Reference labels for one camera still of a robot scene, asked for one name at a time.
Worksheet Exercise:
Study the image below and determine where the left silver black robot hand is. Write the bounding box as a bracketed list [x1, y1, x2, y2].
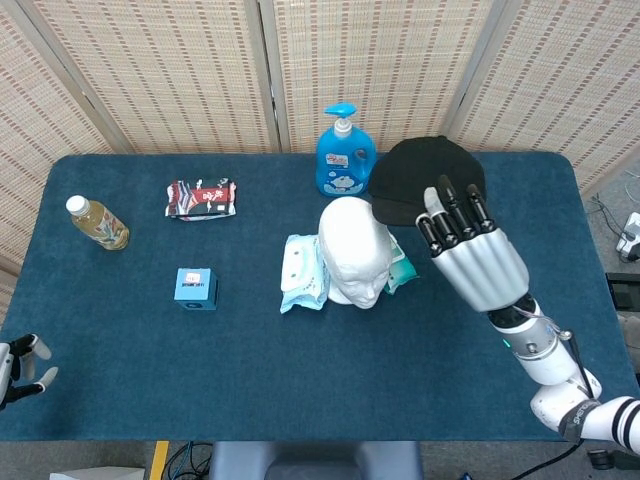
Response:
[0, 333, 59, 411]

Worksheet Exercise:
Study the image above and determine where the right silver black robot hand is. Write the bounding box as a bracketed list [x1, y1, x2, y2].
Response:
[415, 174, 530, 314]

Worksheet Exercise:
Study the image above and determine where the black baseball cap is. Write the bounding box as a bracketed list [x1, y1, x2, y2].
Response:
[368, 135, 489, 227]

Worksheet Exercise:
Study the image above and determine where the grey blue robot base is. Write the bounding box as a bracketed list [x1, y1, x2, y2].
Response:
[207, 441, 424, 480]

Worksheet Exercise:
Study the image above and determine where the white foam mannequin head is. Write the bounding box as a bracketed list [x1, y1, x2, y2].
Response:
[318, 196, 394, 309]

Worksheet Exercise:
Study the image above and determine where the green wet wipes pack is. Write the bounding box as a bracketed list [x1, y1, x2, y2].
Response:
[383, 232, 418, 295]

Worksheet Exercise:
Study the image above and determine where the black box on floor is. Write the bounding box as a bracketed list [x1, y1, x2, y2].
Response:
[605, 272, 640, 310]

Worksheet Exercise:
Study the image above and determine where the white box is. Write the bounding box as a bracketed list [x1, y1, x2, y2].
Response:
[62, 465, 146, 480]

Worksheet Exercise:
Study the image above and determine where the white power adapter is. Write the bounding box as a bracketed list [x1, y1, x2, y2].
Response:
[615, 212, 640, 262]

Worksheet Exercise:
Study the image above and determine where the yellow tea bottle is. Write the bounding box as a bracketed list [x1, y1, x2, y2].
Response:
[65, 194, 131, 251]

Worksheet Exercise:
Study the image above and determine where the blue pump detergent bottle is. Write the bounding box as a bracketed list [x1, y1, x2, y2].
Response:
[315, 102, 378, 198]

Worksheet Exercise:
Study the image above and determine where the light blue wet wipes pack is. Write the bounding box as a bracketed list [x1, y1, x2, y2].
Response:
[279, 233, 330, 315]

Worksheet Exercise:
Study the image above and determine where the blue speaker box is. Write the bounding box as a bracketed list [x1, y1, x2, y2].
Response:
[173, 267, 220, 312]

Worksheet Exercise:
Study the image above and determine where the blue tablecloth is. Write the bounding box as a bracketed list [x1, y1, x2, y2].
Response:
[0, 151, 640, 444]

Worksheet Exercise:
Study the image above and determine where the red black snack package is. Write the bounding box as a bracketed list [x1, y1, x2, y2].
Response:
[164, 176, 238, 222]

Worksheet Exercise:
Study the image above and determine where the woven bamboo folding screen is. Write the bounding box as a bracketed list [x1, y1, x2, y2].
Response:
[0, 0, 640, 326]

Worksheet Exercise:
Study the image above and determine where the grey floor cable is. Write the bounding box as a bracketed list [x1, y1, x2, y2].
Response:
[589, 195, 627, 242]

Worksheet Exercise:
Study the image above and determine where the blue black cable bundle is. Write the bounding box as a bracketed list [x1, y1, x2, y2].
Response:
[163, 442, 215, 480]

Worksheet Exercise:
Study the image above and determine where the black floor cable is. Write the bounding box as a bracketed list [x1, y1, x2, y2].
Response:
[504, 439, 582, 480]

